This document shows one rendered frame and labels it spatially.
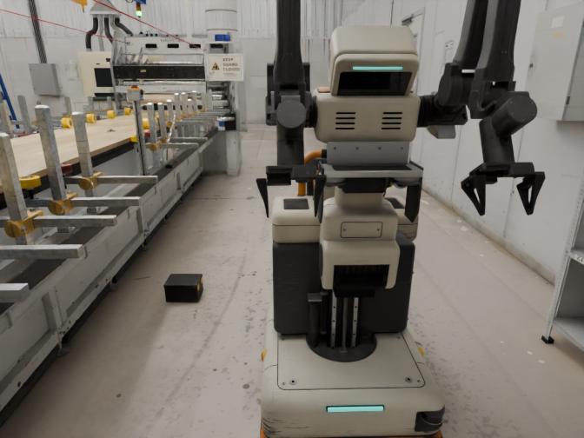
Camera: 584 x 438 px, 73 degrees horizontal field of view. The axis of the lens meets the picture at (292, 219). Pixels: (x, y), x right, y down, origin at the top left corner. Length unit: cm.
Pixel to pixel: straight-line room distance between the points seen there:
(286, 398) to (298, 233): 55
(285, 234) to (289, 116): 74
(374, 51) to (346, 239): 51
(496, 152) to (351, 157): 37
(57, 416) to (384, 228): 148
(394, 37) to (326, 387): 108
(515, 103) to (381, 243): 54
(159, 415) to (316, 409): 69
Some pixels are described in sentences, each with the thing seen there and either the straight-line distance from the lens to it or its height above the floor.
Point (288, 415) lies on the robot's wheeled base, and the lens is 143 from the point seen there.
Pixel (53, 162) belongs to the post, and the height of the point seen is 97.
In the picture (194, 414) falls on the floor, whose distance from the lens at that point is 180.
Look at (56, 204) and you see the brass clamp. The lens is 171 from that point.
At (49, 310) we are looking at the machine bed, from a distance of 216.
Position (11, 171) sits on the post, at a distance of 149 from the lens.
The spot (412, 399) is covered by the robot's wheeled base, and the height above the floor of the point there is 27.
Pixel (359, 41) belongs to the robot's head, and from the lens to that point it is 107.
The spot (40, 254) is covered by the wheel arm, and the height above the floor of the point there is 81.
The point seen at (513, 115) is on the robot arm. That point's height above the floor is 119.
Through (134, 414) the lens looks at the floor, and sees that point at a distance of 187.
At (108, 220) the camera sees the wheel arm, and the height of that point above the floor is 82.
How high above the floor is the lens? 125
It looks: 19 degrees down
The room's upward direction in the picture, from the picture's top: straight up
